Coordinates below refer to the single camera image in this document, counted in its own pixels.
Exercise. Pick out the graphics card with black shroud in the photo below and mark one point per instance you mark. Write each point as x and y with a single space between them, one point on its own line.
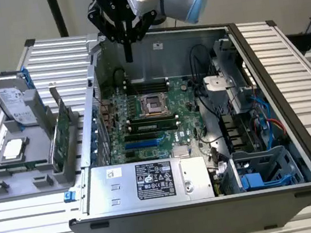
61 135

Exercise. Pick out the black open PC case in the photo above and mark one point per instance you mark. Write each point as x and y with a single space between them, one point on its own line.
188 225

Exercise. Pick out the blue disk carrier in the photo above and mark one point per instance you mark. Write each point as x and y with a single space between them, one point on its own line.
253 181

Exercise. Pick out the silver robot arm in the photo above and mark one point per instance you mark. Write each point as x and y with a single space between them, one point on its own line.
177 0

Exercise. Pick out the green RAM stick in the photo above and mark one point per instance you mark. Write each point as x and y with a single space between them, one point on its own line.
20 167

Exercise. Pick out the coin cell battery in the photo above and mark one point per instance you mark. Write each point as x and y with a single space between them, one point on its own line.
184 86

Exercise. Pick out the grey parts rack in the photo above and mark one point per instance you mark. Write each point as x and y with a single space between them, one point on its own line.
36 156

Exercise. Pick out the grey disk bay cage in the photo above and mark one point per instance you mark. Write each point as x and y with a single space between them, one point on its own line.
265 154

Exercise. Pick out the small silver heat sink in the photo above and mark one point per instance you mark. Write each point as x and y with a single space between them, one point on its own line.
182 151

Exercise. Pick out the blue case latch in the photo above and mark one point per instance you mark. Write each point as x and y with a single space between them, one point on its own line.
69 196

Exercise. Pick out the silver power supply unit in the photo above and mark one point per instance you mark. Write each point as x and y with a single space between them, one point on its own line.
125 190

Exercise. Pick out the CPU socket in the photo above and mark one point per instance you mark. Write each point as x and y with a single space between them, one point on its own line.
153 104

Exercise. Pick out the metal drive cage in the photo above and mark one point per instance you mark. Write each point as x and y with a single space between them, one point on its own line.
232 65

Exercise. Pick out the RAM stick with white label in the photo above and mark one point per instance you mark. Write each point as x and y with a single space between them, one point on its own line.
148 126

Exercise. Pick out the green motherboard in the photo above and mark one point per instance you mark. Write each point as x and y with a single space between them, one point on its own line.
181 101

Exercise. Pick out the black expansion slot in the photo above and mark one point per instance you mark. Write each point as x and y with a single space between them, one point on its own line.
141 137

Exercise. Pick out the black stand pole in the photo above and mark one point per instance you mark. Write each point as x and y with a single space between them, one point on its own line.
57 14

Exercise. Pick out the black table corner cap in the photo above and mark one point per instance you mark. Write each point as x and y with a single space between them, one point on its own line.
30 42
270 23

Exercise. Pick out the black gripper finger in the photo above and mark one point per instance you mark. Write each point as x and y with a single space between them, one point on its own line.
140 28
108 30

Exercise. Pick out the silver CPU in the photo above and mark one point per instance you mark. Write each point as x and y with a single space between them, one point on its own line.
13 148

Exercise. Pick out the hard disk in blue carrier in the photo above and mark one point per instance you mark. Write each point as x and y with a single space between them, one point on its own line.
11 99

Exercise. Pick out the blue expansion slot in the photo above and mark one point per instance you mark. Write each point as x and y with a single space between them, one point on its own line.
142 145

